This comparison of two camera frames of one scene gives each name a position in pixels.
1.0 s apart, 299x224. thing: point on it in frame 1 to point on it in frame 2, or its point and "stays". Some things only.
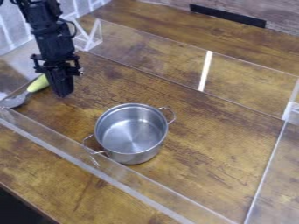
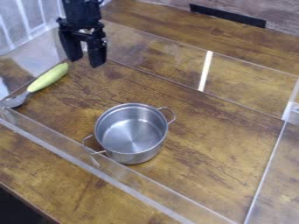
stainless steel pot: (132, 131) stays
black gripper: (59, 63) to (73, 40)
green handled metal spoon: (14, 99) stays
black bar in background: (229, 16) stays
